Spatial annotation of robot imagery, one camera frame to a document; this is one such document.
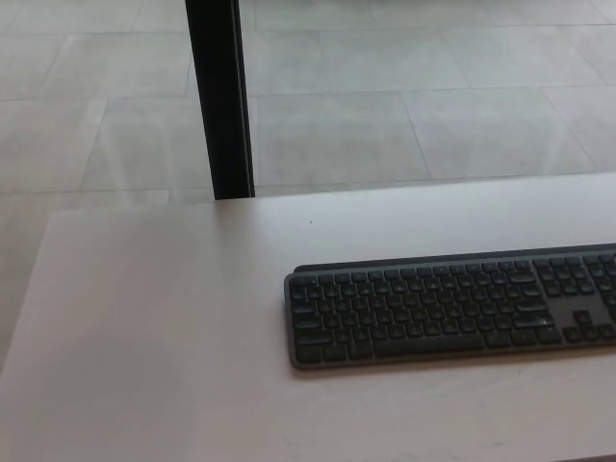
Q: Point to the black keyboard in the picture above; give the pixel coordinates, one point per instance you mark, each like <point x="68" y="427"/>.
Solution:
<point x="433" y="317"/>

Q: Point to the black vertical frame post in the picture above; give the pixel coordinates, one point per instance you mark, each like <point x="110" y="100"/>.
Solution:
<point x="219" y="96"/>

